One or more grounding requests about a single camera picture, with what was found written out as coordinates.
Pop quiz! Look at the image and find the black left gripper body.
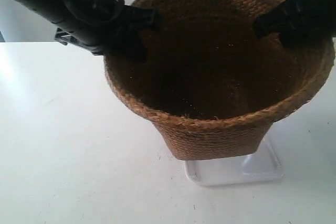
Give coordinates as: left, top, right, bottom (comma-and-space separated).
55, 0, 124, 55

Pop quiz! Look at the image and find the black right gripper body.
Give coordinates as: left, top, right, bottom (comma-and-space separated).
279, 0, 335, 48

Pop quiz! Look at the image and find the brown woven basket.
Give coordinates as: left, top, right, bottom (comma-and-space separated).
104, 0, 335, 161

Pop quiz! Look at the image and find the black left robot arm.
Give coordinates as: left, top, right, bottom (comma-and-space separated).
15, 0, 161, 62

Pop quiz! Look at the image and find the white plastic tray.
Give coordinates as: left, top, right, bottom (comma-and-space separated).
185, 134, 283, 187

